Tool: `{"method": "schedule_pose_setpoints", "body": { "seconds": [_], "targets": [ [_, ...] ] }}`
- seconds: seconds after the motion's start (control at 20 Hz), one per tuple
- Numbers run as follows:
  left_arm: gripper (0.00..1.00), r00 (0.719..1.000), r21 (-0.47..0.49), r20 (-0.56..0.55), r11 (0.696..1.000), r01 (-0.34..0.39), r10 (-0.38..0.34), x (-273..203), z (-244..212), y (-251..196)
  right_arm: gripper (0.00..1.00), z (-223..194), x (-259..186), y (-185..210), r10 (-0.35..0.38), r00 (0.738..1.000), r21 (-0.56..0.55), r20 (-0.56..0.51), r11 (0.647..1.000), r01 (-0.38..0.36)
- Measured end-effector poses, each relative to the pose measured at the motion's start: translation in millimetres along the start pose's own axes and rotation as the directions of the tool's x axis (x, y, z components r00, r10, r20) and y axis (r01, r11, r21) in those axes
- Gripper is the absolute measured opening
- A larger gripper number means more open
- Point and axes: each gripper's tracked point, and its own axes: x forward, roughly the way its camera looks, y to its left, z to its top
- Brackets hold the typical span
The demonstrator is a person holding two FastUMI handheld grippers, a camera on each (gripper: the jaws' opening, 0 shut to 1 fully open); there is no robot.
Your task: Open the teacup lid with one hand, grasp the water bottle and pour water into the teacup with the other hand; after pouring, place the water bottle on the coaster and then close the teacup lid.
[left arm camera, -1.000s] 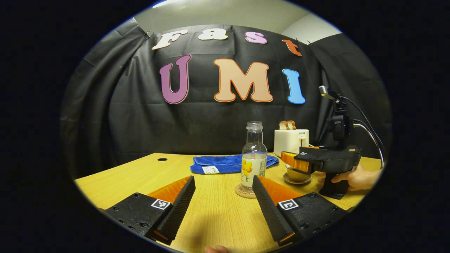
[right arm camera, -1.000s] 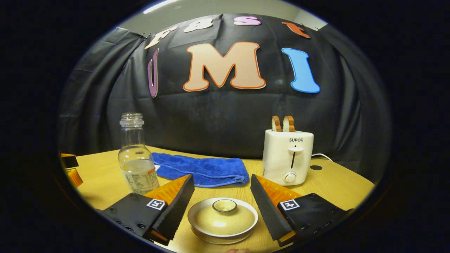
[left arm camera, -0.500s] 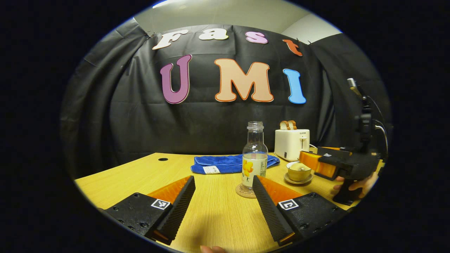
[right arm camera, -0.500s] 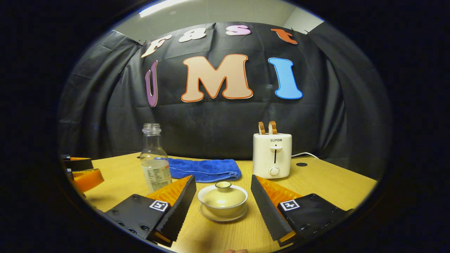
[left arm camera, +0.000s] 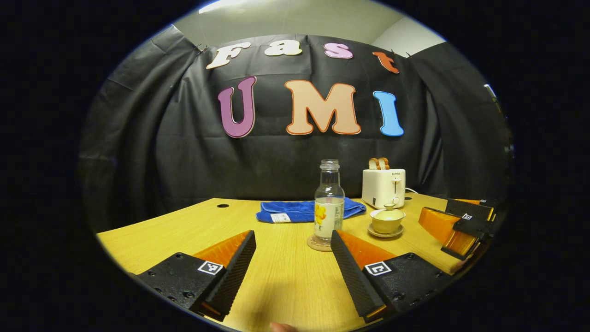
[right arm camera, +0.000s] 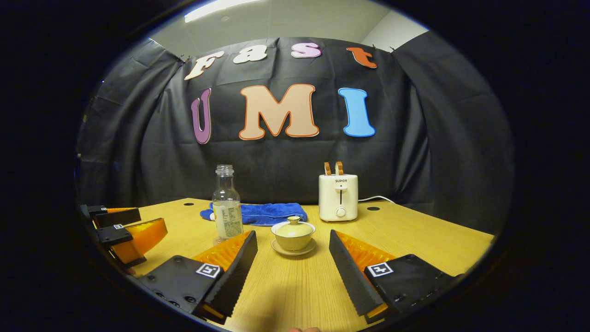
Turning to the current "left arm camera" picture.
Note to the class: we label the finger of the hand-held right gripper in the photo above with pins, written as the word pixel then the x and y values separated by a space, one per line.
pixel 470 210
pixel 468 226

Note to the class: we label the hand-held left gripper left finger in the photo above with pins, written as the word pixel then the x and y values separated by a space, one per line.
pixel 237 272

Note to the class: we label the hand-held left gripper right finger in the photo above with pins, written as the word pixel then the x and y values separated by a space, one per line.
pixel 352 281

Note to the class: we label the round cork coaster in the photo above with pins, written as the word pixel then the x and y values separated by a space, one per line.
pixel 318 247

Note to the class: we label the cream teacup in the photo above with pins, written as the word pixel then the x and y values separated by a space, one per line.
pixel 387 227

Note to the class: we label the clear glass water bottle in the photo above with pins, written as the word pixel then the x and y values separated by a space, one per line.
pixel 329 212

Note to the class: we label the cream saucer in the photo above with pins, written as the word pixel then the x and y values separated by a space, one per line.
pixel 385 235

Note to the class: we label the blue towel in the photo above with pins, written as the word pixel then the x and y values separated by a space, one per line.
pixel 295 210

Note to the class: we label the cream toaster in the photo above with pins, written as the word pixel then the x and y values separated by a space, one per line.
pixel 382 189

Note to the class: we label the black backdrop cloth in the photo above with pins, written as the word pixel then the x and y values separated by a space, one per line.
pixel 276 161

